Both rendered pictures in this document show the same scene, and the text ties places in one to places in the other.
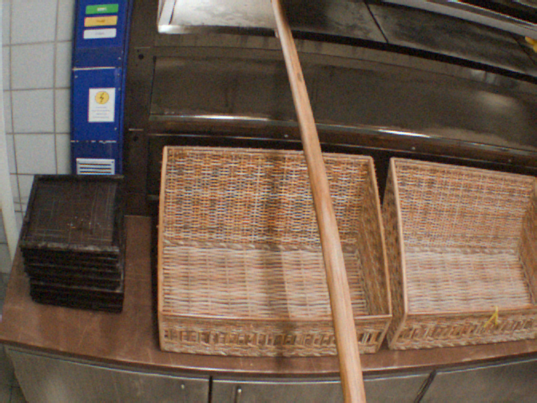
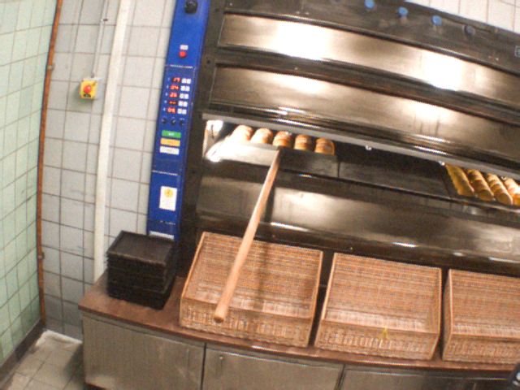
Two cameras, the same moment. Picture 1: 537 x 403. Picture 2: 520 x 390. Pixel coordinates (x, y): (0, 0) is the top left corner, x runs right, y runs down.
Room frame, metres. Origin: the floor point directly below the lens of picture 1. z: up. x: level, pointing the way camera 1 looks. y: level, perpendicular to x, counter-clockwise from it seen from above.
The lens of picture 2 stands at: (-1.37, -0.65, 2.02)
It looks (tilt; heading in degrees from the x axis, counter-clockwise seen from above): 18 degrees down; 14
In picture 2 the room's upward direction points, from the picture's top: 8 degrees clockwise
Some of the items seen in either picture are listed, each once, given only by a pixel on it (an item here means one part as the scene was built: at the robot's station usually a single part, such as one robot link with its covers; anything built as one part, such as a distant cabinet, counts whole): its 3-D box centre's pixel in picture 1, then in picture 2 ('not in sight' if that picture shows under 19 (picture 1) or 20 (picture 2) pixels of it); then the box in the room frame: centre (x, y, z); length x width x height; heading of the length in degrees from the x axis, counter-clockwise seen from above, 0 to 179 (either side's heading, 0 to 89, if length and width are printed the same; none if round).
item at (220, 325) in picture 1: (270, 252); (253, 288); (1.28, -0.02, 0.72); 0.56 x 0.49 x 0.28; 100
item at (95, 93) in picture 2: not in sight; (90, 88); (1.36, 0.93, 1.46); 0.10 x 0.07 x 0.10; 99
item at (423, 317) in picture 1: (475, 254); (383, 307); (1.37, -0.61, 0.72); 0.56 x 0.49 x 0.28; 97
